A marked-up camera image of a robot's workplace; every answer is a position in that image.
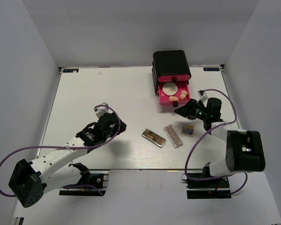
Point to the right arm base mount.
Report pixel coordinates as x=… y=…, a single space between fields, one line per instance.
x=207 y=189

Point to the small colourful eyeshadow palette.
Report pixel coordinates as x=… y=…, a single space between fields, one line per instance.
x=187 y=130

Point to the pink top drawer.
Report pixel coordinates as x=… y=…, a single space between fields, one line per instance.
x=173 y=78

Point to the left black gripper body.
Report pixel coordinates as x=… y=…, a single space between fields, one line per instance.
x=111 y=133

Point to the round white powder puff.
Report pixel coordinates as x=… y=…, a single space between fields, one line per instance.
x=169 y=88

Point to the beige makeup sponge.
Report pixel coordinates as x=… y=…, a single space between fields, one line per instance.
x=173 y=98
x=183 y=95

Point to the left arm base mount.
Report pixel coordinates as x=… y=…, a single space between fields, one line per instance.
x=91 y=183

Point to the brown eyeshadow palette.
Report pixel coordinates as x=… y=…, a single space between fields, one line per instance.
x=153 y=138

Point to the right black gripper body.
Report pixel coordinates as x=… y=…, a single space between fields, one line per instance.
x=198 y=112

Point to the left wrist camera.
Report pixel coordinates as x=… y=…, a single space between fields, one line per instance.
x=101 y=110

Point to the pink bottom drawer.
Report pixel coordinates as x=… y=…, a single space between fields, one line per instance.
x=167 y=108

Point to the clear nude eyeshadow palette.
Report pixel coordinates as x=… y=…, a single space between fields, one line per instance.
x=173 y=136

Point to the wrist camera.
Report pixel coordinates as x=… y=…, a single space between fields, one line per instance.
x=202 y=96
x=101 y=110

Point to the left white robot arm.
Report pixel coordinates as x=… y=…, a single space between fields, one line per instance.
x=31 y=180

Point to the pink drawer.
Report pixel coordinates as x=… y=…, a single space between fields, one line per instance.
x=164 y=99
x=173 y=78
x=167 y=108

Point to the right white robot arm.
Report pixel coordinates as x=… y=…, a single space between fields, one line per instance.
x=244 y=150

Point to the black drawer organizer case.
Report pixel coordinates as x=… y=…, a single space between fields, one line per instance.
x=172 y=62

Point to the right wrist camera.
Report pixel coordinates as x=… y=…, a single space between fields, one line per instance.
x=202 y=96

